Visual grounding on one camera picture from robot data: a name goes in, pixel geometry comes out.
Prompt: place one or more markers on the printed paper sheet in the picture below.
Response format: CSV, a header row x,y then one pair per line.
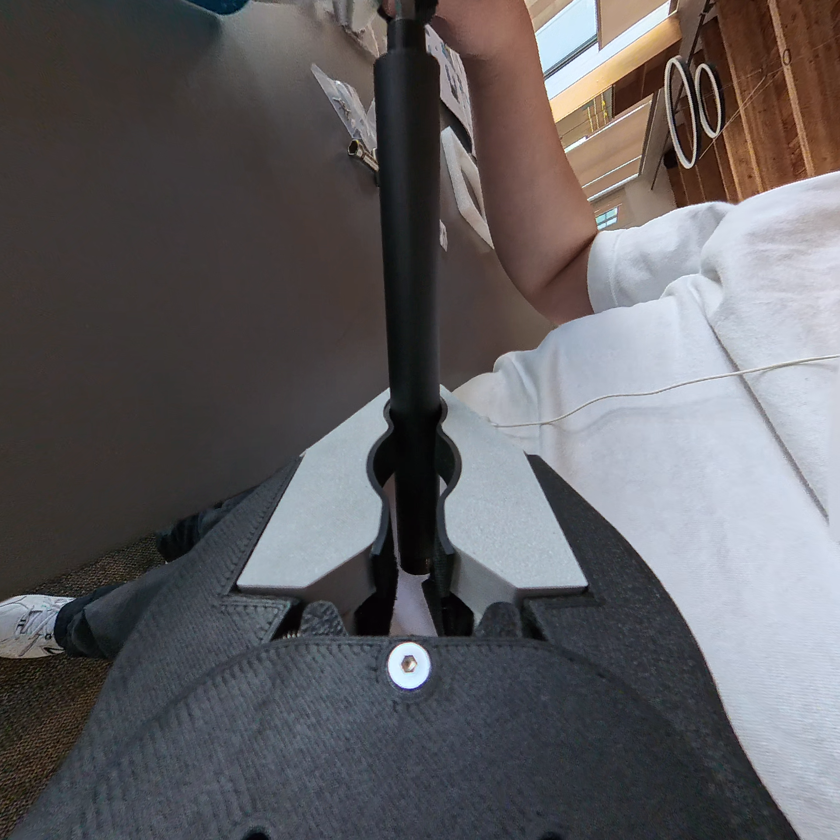
x,y
456,85

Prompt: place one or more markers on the black screwdriver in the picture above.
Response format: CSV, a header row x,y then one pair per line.
x,y
410,262

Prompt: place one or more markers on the metal cross wrench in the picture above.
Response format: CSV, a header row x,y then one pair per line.
x,y
359,149

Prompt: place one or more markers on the white foam frame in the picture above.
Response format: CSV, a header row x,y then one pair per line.
x,y
459,170

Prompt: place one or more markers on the person's right forearm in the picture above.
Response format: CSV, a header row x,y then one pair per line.
x,y
525,197

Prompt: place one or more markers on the person's white shirt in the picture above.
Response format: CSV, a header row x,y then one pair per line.
x,y
656,492

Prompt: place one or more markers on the person's white shoe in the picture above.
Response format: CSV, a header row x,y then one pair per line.
x,y
26,623

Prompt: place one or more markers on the person's dark trousers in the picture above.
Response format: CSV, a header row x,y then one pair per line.
x,y
131,610

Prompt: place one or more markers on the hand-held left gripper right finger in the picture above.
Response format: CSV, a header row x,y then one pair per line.
x,y
512,525

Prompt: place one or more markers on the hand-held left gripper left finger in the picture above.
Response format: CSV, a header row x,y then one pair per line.
x,y
308,525

